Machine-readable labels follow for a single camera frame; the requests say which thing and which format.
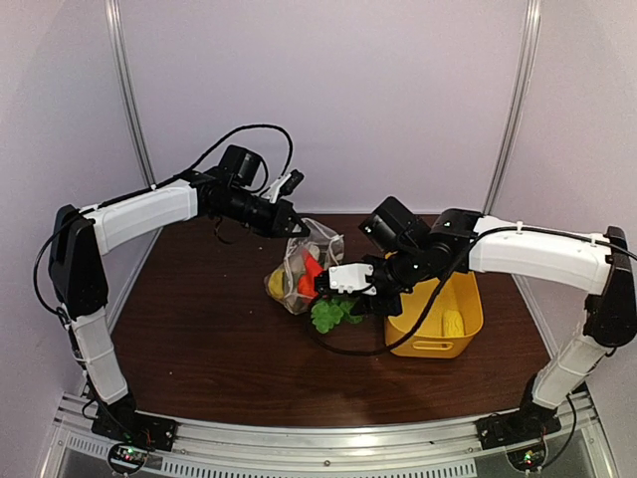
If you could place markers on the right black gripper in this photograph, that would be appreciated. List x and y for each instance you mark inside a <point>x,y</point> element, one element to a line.
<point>392,306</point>

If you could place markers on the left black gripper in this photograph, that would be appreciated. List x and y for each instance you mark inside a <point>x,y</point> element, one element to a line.
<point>277,222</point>

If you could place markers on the yellow toy pepper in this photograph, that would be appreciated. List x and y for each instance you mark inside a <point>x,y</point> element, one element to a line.
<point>275,285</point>

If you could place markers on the clear dotted zip bag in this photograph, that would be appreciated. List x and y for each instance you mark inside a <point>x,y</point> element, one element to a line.
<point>327,247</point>

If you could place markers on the red toy pepper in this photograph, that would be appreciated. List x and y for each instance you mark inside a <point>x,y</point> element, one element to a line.
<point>306,282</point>

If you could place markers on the green leafy toy vegetable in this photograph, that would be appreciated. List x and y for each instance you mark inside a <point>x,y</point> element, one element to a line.
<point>328,313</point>

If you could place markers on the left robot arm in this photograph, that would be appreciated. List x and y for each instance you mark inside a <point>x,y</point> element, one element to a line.
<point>85,237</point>

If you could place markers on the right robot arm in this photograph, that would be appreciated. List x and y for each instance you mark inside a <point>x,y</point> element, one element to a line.
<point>462,240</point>

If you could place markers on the yellow plastic basket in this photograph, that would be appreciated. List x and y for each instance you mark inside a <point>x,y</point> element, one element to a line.
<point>461,293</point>

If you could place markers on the yellow toy corn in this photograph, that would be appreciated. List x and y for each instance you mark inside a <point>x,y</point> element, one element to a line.
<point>453,324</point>

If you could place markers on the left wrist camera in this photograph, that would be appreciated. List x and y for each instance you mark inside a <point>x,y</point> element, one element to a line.
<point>284,186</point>

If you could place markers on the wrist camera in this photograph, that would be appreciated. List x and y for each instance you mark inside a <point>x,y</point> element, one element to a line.
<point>284,186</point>
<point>343,279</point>

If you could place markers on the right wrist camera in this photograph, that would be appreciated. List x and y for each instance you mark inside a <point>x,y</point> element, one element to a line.
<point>343,279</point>

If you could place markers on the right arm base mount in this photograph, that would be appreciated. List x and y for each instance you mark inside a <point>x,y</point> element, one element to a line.
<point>504,429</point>

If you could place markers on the aluminium front rail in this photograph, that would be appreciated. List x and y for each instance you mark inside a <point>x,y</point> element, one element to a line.
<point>442,448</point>

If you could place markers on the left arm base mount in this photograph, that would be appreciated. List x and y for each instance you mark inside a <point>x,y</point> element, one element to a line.
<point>145,431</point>

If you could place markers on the right aluminium corner post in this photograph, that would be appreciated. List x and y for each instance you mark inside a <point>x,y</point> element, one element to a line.
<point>527,54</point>

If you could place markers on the aluminium corner post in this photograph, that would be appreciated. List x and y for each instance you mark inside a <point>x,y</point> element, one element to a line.
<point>527,54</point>
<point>126,87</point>

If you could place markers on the left aluminium corner post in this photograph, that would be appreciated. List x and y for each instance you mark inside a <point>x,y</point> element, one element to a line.
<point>126,87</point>

